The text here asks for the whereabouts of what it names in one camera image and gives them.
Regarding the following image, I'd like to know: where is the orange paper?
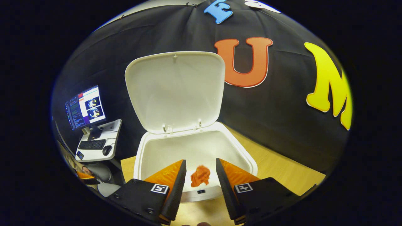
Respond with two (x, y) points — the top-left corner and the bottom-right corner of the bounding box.
(190, 165), (211, 188)

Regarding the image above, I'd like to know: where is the black backdrop cloth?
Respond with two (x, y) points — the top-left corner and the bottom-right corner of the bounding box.
(52, 0), (354, 176)

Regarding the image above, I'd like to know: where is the gray garment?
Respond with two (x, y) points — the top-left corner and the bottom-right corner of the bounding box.
(86, 163), (122, 197)

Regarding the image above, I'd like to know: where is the white side table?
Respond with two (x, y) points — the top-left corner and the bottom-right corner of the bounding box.
(75, 119), (123, 162)

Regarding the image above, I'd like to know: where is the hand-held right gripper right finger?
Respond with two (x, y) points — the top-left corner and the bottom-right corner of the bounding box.
(216, 158), (318, 225)

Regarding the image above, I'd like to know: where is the white desktop garbage bin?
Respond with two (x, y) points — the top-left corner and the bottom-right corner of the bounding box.
(125, 51), (258, 203)

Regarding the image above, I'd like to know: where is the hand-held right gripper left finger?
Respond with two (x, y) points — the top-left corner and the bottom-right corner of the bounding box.
(107, 159), (187, 225)

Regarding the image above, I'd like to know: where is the wooden desktop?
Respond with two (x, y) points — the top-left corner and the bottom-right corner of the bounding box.
(120, 126), (326, 226)

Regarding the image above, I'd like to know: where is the black keyboard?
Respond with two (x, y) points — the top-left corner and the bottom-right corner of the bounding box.
(78, 140), (106, 150)

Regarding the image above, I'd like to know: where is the computer monitor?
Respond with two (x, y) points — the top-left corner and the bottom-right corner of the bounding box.
(65, 85), (106, 141)

